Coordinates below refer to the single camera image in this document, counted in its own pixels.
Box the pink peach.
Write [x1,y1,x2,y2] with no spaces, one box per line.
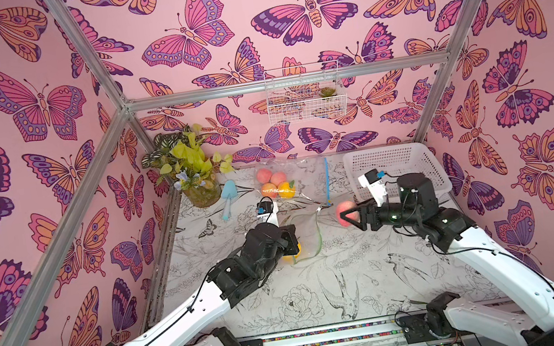
[333,199,362,229]
[256,168,273,185]

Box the yellow bell pepper toy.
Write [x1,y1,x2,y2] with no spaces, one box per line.
[282,244,302,264]

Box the green printed zip bag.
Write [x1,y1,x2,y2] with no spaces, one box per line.
[278,206,323,266]

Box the clear blue-zipper zip bag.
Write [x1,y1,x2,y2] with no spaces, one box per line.
[253,156,332,209]

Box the yellow-orange peach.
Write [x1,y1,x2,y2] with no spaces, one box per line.
[277,181,297,199]

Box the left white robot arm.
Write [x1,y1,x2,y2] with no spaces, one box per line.
[106,222,300,346]

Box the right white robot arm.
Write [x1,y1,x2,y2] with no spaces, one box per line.
[339,171,554,346]

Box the white plastic basket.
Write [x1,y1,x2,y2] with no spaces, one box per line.
[343,143,452,202]

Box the potted green plant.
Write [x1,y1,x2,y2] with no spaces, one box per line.
[142,124,234,208]

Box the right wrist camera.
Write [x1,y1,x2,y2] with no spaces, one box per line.
[358,168,389,206]

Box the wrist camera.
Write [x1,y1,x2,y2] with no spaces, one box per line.
[358,168,389,206]
[256,197,279,226]

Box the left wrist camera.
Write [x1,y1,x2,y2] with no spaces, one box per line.
[256,197,279,226]

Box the small succulent in wire basket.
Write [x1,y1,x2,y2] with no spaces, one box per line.
[318,86,337,99]

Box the white wire wall basket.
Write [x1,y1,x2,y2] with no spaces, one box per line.
[264,64,348,125]

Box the aluminium frame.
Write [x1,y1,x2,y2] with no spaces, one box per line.
[0,0,554,346]

